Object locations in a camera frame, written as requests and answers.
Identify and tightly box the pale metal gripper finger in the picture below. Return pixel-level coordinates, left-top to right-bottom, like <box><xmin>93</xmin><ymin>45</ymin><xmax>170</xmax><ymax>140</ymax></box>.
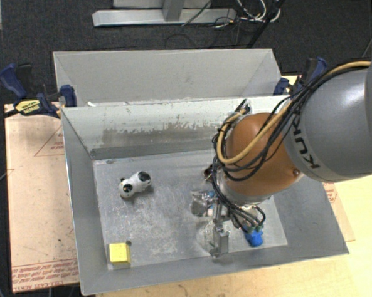
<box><xmin>189</xmin><ymin>189</ymin><xmax>217</xmax><ymax>218</ymax></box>
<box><xmin>208</xmin><ymin>229</ymin><xmax>231</xmax><ymax>258</ymax></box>

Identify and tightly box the white and black toy animal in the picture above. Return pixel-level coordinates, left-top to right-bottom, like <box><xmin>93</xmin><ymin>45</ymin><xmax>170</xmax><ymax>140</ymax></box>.
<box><xmin>117</xmin><ymin>169</ymin><xmax>154</xmax><ymax>200</ymax></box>

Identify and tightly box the yellow sponge block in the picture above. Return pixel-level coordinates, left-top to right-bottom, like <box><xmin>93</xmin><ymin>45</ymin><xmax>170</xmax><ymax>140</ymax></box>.
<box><xmin>107</xmin><ymin>241</ymin><xmax>132</xmax><ymax>265</ymax></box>

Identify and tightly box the grey metal bin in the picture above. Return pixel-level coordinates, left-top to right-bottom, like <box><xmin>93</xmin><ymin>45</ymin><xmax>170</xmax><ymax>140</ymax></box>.
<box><xmin>53</xmin><ymin>34</ymin><xmax>351</xmax><ymax>297</ymax></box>

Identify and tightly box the blue plastic cylinder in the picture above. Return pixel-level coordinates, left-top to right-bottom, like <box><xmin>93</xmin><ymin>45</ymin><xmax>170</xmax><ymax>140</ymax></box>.
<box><xmin>243</xmin><ymin>229</ymin><xmax>265</xmax><ymax>249</ymax></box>

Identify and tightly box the clear glass thing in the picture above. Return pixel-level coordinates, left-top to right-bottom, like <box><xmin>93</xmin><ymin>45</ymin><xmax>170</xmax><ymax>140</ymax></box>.
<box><xmin>195</xmin><ymin>221</ymin><xmax>217</xmax><ymax>252</ymax></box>

